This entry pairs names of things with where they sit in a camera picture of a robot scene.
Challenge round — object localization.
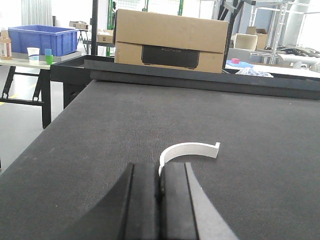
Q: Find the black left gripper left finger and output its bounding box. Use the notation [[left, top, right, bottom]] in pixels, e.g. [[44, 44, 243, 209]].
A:
[[58, 163, 159, 240]]

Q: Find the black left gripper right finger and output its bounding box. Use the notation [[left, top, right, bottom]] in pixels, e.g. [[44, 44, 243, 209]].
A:
[[160, 162, 238, 240]]

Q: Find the white curved PVC clamp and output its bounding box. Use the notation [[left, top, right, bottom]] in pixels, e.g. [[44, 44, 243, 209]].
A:
[[158, 142, 221, 176]]

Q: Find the pink tape roll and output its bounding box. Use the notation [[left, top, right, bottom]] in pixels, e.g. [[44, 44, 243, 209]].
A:
[[231, 58, 240, 64]]

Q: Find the white folding table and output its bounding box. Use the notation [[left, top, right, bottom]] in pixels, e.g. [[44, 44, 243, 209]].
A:
[[0, 53, 52, 129]]

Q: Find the green small cup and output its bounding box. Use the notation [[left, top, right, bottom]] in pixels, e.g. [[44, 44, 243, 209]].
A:
[[45, 54, 54, 65]]

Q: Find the large cardboard box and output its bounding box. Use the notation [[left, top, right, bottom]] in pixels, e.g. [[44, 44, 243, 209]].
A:
[[113, 9, 229, 73]]

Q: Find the small open cardboard box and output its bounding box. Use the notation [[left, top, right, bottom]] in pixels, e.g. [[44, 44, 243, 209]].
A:
[[231, 33, 258, 51]]

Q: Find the blue small cup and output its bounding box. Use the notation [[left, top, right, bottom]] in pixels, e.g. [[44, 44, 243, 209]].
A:
[[44, 48, 53, 56]]

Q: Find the blue plastic crate on table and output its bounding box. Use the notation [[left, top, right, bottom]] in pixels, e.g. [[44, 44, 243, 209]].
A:
[[8, 24, 78, 57]]

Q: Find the white paper cup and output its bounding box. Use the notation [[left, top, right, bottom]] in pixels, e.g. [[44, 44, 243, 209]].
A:
[[27, 47, 40, 64]]

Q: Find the brown bottle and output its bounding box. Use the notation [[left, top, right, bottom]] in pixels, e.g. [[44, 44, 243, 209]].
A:
[[0, 29, 13, 60]]

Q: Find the black conveyor end frame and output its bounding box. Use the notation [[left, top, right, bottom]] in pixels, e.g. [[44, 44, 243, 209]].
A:
[[50, 55, 320, 107]]

